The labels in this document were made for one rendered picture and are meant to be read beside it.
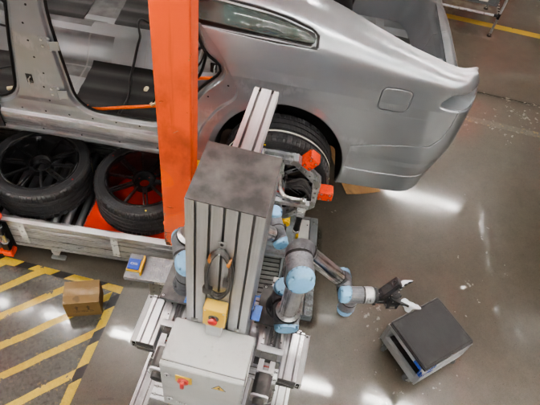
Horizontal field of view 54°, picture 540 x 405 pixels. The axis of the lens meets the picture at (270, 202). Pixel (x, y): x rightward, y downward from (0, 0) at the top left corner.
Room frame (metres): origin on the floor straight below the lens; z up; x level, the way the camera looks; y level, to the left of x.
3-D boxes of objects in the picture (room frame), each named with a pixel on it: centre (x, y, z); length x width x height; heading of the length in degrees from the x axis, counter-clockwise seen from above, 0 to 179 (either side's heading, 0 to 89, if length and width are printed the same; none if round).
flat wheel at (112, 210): (2.22, 0.87, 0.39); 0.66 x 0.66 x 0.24
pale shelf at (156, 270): (1.58, 0.56, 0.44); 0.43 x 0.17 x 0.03; 92
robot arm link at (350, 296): (1.20, -0.43, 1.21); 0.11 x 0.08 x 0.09; 100
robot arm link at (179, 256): (1.33, 0.35, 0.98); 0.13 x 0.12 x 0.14; 21
